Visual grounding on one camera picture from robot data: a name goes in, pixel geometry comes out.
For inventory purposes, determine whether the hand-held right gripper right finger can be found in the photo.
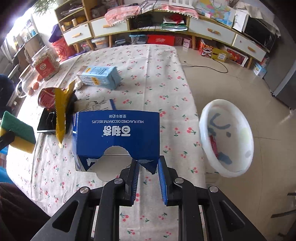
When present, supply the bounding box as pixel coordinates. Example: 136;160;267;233
157;156;273;241

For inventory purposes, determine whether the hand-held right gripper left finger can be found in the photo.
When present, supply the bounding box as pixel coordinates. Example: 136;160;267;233
30;159;140;241

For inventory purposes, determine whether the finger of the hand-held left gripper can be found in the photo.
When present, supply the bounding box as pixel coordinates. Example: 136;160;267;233
0;131;15;151

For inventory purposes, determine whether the green yellow sponge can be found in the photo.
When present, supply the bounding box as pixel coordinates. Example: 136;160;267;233
0;111;37;154

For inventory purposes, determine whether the black glossy tablet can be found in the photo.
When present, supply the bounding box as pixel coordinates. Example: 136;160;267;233
37;108;67;135

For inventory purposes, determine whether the blue biscuit box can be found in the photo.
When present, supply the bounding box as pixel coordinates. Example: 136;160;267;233
72;111;160;175

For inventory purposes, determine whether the red can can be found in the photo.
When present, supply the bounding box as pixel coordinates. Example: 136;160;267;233
38;87;58;108

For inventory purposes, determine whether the yellow snack wrapper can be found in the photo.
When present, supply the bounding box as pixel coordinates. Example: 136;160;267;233
54;80;76;149

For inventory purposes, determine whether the black rectangular box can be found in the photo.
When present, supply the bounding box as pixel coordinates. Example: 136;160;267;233
63;93;78;135

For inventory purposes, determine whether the white plastic bin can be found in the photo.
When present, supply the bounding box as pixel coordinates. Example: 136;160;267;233
199;99;254;178

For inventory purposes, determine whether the light blue milk carton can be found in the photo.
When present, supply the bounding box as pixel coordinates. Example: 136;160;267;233
76;65;122;90

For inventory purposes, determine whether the red wrapper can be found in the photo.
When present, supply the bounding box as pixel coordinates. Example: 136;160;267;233
209;135;220;158

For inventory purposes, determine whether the blue wrapper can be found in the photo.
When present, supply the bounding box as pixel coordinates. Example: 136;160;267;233
218;152;232;165

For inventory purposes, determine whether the person's dark clothing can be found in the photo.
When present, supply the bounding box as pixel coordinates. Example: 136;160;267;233
0;183;50;241

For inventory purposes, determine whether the clear jar red label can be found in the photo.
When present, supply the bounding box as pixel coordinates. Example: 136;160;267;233
31;46;61;80

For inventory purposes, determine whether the cherry print tablecloth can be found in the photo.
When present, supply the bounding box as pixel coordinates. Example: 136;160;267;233
6;44;207;241

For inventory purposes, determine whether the red bag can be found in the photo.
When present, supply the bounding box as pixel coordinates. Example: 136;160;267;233
52;37;78;62

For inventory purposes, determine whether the purple cloth bundle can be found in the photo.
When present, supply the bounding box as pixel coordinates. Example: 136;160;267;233
48;24;64;43

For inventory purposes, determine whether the white cabinet drawer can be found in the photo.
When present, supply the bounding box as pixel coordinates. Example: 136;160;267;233
188;17;236;45
63;23;93;45
90;17;129;37
232;34;266;62

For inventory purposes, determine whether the clear storage box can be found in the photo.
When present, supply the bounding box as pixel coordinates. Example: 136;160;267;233
91;37;109;49

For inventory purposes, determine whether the yellow cardboard box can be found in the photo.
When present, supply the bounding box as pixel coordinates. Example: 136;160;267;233
211;47;230;62

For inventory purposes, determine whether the colourful printed box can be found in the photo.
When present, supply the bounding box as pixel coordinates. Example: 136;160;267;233
198;39;214;57

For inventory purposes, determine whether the clear box blue lid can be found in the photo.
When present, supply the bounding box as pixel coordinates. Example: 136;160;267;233
129;34;147;45

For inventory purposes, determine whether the pink patterned box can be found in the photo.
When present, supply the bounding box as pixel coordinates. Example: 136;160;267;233
174;36;193;48

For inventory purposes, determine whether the red flat box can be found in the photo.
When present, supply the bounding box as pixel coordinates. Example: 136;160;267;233
147;35;176;45

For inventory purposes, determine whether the red gift box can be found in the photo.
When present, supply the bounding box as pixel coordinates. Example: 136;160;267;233
225;46;249;67

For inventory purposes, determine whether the blue white box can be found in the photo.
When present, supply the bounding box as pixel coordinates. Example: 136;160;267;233
253;62;267;78

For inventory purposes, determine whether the wooden tv cabinet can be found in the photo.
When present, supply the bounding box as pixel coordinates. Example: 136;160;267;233
54;0;277;70

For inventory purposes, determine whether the green white bag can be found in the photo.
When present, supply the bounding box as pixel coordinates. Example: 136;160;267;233
162;16;188;32

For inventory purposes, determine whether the black electronic box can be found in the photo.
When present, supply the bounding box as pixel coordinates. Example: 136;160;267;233
129;14;154;28

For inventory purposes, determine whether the grey fridge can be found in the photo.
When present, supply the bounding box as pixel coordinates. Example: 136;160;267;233
264;30;296;109

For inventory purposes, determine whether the pink cloth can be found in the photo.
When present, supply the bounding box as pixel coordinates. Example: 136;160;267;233
104;4;199;24

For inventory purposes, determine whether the black microwave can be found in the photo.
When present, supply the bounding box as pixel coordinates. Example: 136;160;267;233
244;16;278;48

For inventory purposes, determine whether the colourful map poster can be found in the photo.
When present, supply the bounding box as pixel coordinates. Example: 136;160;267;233
195;0;236;25

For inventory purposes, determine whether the white cardboard box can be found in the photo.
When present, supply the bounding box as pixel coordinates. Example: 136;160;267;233
232;8;249;33

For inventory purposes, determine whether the beige printed cloth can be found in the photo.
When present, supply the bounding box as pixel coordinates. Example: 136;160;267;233
236;1;281;37

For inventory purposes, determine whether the black floor cable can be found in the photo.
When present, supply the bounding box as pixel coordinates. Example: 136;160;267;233
181;59;228;73

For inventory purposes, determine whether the white slatted frame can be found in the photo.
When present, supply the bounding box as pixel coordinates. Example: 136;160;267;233
169;0;193;6

